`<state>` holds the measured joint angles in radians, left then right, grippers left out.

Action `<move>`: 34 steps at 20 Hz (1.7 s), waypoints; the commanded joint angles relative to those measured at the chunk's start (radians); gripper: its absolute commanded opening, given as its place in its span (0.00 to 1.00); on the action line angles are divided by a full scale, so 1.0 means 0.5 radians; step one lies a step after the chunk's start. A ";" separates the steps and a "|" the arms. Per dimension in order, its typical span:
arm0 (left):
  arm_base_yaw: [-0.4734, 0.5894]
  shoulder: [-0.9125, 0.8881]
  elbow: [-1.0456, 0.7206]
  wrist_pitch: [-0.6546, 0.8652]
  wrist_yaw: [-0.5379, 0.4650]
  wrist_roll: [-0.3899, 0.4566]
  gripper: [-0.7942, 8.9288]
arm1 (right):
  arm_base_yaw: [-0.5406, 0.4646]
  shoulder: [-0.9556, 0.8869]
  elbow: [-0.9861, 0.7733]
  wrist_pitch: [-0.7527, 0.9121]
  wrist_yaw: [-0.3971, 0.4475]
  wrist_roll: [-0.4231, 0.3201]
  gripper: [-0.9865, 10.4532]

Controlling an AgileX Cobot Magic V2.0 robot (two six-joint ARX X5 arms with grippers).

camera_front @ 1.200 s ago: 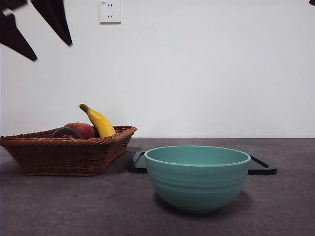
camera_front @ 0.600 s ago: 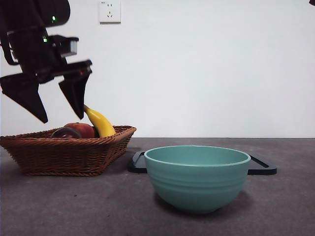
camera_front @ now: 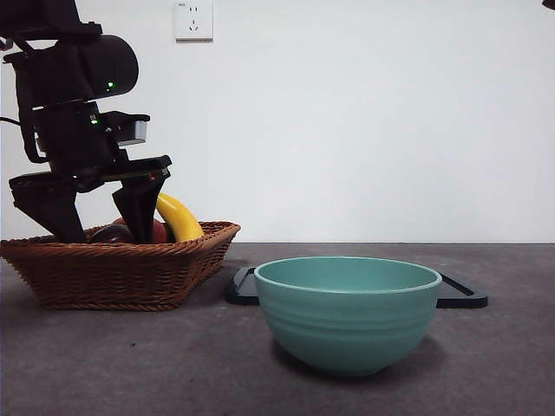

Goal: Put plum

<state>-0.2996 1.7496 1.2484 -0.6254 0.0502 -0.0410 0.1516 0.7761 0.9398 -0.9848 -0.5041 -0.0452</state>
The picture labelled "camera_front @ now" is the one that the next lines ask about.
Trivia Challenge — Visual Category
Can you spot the dark red plum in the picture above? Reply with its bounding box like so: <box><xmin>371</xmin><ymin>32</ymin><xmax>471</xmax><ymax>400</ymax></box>
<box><xmin>88</xmin><ymin>224</ymin><xmax>134</xmax><ymax>245</ymax></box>

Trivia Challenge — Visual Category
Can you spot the brown wicker basket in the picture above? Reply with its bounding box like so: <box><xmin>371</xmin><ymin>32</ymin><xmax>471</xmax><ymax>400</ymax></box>
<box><xmin>0</xmin><ymin>221</ymin><xmax>242</xmax><ymax>312</ymax></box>

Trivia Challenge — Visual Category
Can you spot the yellow banana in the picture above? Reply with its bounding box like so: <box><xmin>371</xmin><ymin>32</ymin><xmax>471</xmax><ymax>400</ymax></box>
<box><xmin>155</xmin><ymin>192</ymin><xmax>206</xmax><ymax>244</ymax></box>

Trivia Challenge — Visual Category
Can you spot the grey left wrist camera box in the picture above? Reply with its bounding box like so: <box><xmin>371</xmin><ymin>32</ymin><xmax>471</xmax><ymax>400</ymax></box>
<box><xmin>116</xmin><ymin>117</ymin><xmax>150</xmax><ymax>147</ymax></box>

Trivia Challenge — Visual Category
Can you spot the teal ribbed bowl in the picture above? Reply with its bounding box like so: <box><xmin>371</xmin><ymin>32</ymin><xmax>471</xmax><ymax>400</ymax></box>
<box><xmin>253</xmin><ymin>256</ymin><xmax>443</xmax><ymax>377</ymax></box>

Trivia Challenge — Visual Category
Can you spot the black rectangular tray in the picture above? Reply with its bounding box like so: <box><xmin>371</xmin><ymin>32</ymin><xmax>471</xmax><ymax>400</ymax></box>
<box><xmin>224</xmin><ymin>266</ymin><xmax>489</xmax><ymax>310</ymax></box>

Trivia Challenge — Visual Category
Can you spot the white wall socket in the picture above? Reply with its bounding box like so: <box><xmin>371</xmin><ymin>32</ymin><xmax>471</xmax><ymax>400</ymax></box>
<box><xmin>175</xmin><ymin>0</ymin><xmax>215</xmax><ymax>44</ymax></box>

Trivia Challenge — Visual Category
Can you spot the red yellow apple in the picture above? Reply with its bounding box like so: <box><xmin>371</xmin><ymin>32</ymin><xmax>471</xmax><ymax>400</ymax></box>
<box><xmin>113</xmin><ymin>218</ymin><xmax>169</xmax><ymax>245</ymax></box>

